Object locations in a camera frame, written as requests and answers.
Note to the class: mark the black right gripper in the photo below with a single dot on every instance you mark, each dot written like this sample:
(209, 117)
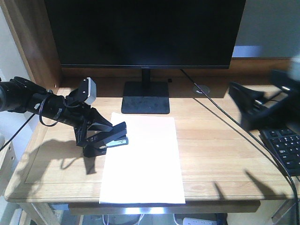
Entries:
(258, 111)

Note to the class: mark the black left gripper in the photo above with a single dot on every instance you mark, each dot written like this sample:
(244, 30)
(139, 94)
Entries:
(80, 115)

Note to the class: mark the black stapler with orange tab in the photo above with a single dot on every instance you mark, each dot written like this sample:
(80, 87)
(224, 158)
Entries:
(97, 144)

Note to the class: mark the white paper sheet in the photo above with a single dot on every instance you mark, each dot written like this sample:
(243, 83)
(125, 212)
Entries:
(147, 169)

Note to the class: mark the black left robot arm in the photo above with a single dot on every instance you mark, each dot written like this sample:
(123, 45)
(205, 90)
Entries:
(20, 95)

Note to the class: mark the wooden desk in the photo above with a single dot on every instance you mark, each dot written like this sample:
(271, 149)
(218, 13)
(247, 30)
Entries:
(223, 168)

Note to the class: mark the black keyboard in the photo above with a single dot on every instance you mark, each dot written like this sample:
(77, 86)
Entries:
(285, 145)

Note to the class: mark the black computer monitor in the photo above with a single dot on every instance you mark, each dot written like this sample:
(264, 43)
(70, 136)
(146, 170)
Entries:
(145, 34)

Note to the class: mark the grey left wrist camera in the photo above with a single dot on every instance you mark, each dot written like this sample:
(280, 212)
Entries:
(87, 91)

